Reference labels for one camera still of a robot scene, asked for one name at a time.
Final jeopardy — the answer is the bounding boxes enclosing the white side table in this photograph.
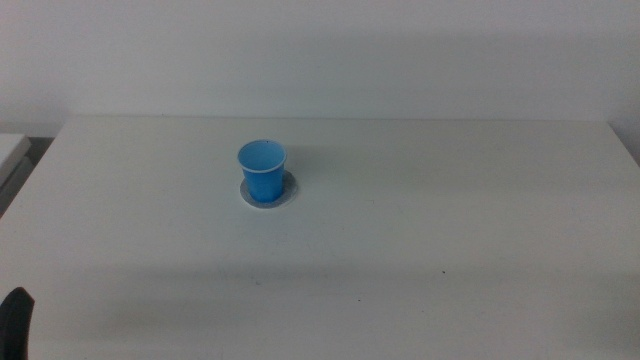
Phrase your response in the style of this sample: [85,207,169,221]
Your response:
[0,133,33,189]

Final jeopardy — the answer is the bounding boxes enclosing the round grey cup mat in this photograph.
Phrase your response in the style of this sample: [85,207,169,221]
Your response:
[239,169,300,210]

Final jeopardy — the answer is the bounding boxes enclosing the blue plastic cup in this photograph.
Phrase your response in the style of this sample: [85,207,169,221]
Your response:
[236,139,288,204]

